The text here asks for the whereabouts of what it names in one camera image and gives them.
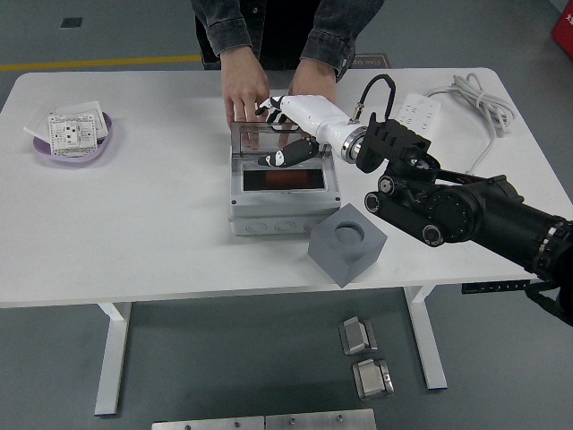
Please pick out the orange cylinder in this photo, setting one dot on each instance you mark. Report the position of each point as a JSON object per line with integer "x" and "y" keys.
{"x": 286, "y": 180}

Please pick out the person's right hand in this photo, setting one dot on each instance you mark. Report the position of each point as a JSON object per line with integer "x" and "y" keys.
{"x": 244, "y": 80}

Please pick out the person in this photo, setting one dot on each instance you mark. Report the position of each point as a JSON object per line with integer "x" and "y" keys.
{"x": 277, "y": 31}

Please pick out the white power strip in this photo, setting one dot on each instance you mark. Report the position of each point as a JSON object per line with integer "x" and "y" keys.
{"x": 423, "y": 109}

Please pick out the black table control panel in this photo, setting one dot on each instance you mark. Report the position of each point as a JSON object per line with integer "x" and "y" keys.
{"x": 492, "y": 286}

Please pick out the person's right forearm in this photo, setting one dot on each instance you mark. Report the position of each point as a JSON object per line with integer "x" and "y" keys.
{"x": 226, "y": 27}

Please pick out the grey electrical box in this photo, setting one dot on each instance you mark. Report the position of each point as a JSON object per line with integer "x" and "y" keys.
{"x": 277, "y": 210}

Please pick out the white socket panel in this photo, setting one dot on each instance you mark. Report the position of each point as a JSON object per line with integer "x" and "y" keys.
{"x": 67, "y": 134}

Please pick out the red object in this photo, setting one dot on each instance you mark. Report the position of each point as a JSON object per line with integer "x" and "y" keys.
{"x": 564, "y": 31}

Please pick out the grey cube with round hole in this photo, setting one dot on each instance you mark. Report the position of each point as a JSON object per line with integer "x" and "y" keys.
{"x": 340, "y": 264}

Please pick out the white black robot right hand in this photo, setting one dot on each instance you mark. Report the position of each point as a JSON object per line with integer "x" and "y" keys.
{"x": 313, "y": 112}

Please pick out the person's left hand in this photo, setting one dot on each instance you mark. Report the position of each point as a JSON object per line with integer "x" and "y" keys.
{"x": 315, "y": 80}

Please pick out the person's left forearm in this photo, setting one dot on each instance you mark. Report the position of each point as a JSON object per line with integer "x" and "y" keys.
{"x": 336, "y": 40}

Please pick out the grey metal block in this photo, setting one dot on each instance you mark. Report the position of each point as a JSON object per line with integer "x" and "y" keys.
{"x": 371, "y": 380}
{"x": 356, "y": 336}

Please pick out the white cover plate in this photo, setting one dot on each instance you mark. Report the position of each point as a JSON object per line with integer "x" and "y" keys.
{"x": 85, "y": 109}

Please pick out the purple bowl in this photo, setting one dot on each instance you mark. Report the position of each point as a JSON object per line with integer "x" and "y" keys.
{"x": 67, "y": 162}

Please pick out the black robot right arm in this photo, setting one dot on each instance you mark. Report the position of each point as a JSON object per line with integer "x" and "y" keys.
{"x": 470, "y": 210}

